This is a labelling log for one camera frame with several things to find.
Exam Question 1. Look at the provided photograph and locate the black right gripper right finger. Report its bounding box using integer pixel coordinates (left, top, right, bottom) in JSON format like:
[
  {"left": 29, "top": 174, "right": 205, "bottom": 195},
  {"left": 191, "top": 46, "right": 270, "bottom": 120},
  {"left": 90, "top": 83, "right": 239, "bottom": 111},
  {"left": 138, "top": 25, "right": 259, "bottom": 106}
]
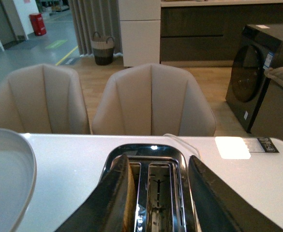
[{"left": 188, "top": 156, "right": 283, "bottom": 232}]

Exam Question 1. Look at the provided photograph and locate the dark grey washing machine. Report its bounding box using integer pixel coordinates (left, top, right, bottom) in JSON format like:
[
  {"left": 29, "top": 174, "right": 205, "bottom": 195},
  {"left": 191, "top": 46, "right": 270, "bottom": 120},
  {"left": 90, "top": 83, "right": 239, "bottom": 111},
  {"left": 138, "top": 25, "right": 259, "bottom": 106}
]
[{"left": 225, "top": 24, "right": 283, "bottom": 132}]

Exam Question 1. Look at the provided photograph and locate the white tall cabinet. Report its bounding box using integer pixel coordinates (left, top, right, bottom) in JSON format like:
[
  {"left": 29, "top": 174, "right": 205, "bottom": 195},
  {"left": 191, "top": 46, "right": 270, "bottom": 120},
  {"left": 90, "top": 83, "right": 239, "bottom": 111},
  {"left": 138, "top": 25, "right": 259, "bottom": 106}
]
[{"left": 118, "top": 0, "right": 161, "bottom": 67}]

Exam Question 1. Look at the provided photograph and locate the beige right dining chair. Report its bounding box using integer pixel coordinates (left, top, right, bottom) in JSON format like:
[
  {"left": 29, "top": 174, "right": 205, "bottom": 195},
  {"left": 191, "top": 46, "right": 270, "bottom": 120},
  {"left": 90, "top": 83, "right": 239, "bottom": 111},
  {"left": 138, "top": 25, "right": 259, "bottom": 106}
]
[{"left": 92, "top": 64, "right": 216, "bottom": 136}]

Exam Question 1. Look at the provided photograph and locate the red cabinet box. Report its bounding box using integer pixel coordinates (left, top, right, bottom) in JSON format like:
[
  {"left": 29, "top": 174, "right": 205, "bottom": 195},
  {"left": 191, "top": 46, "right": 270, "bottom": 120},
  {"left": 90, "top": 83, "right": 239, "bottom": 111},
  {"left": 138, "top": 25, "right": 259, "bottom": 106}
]
[{"left": 29, "top": 13, "right": 46, "bottom": 36}]

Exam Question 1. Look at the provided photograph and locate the white round plate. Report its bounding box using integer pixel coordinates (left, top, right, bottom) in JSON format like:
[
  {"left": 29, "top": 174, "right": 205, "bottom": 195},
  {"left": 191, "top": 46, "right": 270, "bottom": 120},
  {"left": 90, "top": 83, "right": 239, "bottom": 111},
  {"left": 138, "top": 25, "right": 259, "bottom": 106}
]
[{"left": 0, "top": 129, "right": 37, "bottom": 232}]

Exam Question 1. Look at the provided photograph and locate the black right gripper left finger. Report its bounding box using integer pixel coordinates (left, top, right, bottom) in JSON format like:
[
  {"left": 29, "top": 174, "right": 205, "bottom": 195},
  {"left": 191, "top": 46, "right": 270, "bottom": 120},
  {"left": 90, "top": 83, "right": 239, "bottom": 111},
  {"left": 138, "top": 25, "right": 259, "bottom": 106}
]
[{"left": 56, "top": 155, "right": 129, "bottom": 232}]

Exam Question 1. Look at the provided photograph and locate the grey upholstered sofa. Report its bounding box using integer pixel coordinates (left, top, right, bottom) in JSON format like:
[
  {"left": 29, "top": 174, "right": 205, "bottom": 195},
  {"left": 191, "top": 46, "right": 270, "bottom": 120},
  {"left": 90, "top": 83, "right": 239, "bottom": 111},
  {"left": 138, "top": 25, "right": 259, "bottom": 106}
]
[{"left": 251, "top": 67, "right": 283, "bottom": 140}]

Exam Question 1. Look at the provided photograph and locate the beige left dining chair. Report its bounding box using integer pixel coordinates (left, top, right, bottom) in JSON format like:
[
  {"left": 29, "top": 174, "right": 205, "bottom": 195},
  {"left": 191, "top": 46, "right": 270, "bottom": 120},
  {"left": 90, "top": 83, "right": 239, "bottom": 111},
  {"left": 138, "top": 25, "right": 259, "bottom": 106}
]
[{"left": 0, "top": 64, "right": 90, "bottom": 134}]

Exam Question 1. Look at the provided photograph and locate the slice of bread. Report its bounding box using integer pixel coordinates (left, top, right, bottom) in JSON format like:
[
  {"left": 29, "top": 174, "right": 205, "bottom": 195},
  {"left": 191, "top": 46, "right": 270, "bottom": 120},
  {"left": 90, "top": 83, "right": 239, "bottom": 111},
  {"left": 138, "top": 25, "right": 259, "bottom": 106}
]
[{"left": 121, "top": 165, "right": 136, "bottom": 232}]

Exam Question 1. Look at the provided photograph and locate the beige dining chair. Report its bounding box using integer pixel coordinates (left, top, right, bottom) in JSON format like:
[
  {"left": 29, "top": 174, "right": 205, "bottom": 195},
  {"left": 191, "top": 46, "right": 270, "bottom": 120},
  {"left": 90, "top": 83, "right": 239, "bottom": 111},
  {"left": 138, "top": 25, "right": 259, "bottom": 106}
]
[
  {"left": 92, "top": 64, "right": 216, "bottom": 136},
  {"left": 0, "top": 64, "right": 90, "bottom": 134}
]

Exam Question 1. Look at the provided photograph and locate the black label sticker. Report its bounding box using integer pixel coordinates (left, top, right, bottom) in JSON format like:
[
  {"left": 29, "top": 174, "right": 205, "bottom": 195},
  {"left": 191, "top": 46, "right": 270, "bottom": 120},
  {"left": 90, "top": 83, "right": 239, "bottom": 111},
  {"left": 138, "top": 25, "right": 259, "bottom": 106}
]
[{"left": 244, "top": 137, "right": 280, "bottom": 154}]

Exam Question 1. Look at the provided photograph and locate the cream chrome two-slot toaster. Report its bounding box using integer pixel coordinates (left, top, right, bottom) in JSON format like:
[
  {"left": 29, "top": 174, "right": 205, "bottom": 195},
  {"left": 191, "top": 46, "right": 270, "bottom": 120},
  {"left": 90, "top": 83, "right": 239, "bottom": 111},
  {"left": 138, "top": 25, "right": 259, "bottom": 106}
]
[{"left": 102, "top": 144, "right": 198, "bottom": 232}]

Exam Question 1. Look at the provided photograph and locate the dark kitchen counter cabinet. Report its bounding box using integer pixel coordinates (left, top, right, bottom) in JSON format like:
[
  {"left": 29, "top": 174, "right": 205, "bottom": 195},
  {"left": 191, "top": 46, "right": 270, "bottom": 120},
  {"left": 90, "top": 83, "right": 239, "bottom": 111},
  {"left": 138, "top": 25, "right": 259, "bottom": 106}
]
[{"left": 160, "top": 0, "right": 283, "bottom": 66}]

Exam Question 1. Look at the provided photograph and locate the woven laundry basket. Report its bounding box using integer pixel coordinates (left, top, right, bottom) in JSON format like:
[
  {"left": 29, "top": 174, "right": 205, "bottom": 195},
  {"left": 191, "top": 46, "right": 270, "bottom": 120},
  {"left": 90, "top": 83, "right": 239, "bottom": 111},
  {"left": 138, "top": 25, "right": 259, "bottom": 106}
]
[{"left": 90, "top": 31, "right": 114, "bottom": 65}]

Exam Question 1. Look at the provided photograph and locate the grey pleated curtain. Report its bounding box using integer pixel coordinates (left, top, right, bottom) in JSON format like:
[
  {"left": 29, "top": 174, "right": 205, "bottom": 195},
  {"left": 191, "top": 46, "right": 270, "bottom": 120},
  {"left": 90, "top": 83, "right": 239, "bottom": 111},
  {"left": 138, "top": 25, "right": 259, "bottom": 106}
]
[{"left": 68, "top": 0, "right": 122, "bottom": 55}]

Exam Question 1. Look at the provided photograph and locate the white toaster power cable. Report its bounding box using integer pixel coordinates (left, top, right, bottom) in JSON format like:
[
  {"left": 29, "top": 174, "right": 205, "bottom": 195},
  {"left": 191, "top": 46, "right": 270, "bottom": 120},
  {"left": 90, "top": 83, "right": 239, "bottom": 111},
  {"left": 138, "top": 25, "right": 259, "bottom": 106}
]
[{"left": 162, "top": 133, "right": 201, "bottom": 158}]

